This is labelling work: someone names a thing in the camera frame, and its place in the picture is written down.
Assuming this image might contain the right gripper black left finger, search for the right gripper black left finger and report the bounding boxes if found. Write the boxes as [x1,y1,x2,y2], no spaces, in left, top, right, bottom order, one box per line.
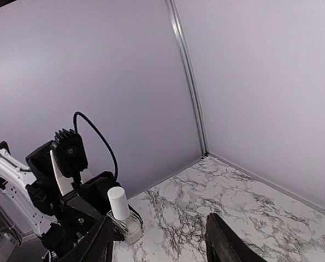
[60,217,114,262]

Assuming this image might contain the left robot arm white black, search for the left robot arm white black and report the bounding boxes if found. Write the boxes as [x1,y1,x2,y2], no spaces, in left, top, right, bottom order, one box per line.
[0,136,144,250]

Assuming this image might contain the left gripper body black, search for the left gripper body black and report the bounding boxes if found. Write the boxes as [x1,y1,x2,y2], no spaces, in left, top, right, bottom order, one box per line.
[58,171,117,218]

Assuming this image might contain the left aluminium corner post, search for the left aluminium corner post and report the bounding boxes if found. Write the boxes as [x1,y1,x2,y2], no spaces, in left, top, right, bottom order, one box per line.
[165,0,210,158]

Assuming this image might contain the clear nail polish bottle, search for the clear nail polish bottle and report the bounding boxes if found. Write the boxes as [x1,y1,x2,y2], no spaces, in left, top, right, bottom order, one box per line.
[107,209,144,245]

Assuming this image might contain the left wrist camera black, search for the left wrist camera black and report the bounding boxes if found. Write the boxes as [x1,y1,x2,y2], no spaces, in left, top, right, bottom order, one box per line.
[51,128,88,181]

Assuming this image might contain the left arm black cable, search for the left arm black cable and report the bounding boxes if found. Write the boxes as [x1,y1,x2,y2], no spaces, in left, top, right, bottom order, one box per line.
[73,111,119,175]

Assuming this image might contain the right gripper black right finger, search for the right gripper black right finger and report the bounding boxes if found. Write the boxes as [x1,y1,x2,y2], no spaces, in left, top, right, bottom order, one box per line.
[205,213,265,262]

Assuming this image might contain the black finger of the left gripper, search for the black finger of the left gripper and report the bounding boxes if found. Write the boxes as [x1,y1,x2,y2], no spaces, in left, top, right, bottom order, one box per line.
[63,198,103,243]
[111,204,143,242]

